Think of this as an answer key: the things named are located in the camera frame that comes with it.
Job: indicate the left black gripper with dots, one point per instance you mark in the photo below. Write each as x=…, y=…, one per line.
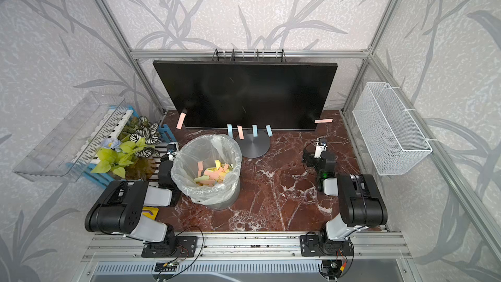
x=164, y=160

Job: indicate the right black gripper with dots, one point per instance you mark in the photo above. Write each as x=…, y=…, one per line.
x=310, y=162

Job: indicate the grey bin with plastic bag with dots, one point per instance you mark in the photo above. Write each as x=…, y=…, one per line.
x=208, y=148

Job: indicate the pink sticky note edge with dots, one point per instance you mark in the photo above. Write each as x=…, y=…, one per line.
x=324, y=121
x=180, y=121

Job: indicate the blue sticky note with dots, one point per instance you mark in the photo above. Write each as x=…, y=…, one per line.
x=230, y=130
x=269, y=131
x=255, y=130

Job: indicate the pink sticky note bottom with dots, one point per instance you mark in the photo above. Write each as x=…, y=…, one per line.
x=240, y=132

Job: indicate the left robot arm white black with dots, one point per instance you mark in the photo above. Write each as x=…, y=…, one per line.
x=119, y=211

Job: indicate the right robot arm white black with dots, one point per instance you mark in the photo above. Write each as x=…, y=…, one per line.
x=361, y=206

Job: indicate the pile of discarded sticky notes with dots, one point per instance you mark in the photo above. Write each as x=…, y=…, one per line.
x=211, y=176

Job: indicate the grey round monitor stand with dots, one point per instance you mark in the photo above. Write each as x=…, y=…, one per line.
x=254, y=147

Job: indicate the black flat monitor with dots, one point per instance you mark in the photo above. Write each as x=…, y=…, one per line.
x=213, y=94

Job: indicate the green artificial plant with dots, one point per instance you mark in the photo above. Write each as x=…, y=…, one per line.
x=131, y=155

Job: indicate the yellow purple tool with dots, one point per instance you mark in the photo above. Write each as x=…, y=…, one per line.
x=150, y=212

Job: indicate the blue white wooden crate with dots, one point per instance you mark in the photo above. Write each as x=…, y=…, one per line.
x=166, y=137

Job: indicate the clear plastic tray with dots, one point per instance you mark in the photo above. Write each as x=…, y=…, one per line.
x=64, y=154

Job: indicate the small green circuit board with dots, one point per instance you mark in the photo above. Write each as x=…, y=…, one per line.
x=166, y=266

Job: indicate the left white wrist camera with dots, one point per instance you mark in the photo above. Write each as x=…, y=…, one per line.
x=172, y=148

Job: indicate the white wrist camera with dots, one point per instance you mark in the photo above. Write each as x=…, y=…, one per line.
x=172, y=148
x=321, y=146

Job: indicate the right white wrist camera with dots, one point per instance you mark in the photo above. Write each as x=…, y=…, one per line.
x=321, y=146

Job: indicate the white wire mesh basket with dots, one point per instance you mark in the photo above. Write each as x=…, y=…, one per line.
x=393, y=139

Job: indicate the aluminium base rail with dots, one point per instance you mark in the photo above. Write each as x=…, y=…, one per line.
x=219, y=246

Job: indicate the round black connector with wires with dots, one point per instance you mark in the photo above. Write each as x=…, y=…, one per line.
x=332, y=270

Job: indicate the black wire rack behind monitor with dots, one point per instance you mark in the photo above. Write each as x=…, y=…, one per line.
x=274, y=56

